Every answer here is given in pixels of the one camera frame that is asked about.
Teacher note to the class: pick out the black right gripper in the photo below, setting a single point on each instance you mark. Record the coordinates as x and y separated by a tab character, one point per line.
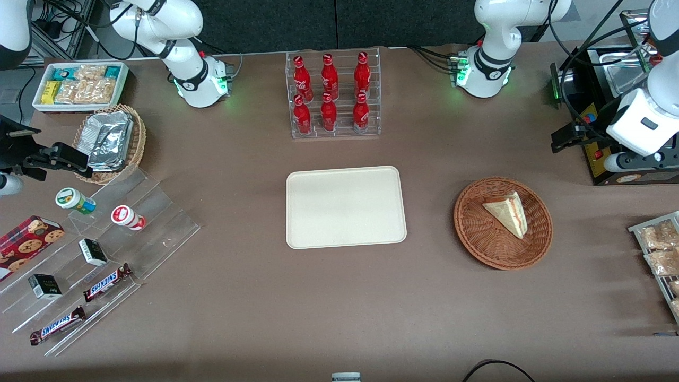
15	151

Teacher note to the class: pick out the tray of packaged pastries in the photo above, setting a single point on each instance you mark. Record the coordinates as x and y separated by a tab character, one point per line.
634	229

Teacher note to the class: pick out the silver foil pack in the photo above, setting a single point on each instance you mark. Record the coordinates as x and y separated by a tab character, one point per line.
109	140

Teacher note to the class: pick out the light wicker basket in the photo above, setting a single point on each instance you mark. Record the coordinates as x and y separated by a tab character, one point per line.
139	138

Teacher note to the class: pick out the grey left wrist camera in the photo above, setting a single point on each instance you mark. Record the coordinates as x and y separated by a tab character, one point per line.
631	162

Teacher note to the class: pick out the white rectangular snack bin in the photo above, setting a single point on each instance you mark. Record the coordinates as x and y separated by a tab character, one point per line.
124	79

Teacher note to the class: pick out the red lid snack cup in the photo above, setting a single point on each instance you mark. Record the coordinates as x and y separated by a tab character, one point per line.
127	217

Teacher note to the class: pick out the clear cracker bag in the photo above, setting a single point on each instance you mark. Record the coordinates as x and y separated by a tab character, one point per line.
90	72
71	92
102	91

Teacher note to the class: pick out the clear snack bag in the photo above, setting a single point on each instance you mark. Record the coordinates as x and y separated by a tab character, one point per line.
660	235
676	307
663	262
675	287

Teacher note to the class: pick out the teal snack packet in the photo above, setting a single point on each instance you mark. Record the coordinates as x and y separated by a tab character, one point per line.
63	74
112	72

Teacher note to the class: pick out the small grey device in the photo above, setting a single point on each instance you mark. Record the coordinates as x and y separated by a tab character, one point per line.
346	377

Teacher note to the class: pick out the yellow snack packet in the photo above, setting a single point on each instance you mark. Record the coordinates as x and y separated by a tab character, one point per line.
49	92

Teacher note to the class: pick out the steel warmer pan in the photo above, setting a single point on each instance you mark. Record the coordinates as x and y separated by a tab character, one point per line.
626	77

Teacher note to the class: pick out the brown snickers bar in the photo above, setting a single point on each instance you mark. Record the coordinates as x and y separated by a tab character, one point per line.
57	325
106	283

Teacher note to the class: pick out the small black box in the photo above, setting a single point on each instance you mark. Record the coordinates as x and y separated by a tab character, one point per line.
45	286
93	252

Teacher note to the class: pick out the red cola bottle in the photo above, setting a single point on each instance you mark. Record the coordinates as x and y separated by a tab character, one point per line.
302	79
361	114
329	77
362	74
329	114
302	116

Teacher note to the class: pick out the round brown wicker basket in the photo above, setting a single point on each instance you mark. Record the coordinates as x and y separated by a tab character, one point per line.
493	244

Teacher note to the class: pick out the cream plastic tray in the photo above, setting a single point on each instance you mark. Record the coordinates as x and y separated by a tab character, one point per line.
346	207

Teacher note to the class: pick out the triangular sandwich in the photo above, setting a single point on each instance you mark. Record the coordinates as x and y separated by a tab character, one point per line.
508	212

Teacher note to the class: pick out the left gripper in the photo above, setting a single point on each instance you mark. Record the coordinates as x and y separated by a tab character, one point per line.
590	131

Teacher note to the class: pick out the clear acrylic stepped stand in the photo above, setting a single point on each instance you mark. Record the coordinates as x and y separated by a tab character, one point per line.
159	233

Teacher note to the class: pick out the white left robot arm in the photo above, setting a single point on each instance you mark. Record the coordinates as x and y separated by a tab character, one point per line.
488	53

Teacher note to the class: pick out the clear acrylic bottle rack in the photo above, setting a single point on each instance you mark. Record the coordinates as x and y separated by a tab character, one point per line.
334	135

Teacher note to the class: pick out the red tartan cookie box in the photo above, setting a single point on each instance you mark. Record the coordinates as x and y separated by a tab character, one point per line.
26	244

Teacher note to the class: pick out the black food warmer machine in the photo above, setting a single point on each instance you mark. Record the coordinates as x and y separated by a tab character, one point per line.
604	167

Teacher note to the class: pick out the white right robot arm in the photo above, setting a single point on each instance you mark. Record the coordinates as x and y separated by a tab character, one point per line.
185	21

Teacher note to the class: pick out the green lid snack cup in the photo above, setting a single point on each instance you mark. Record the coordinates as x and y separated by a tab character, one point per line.
74	200

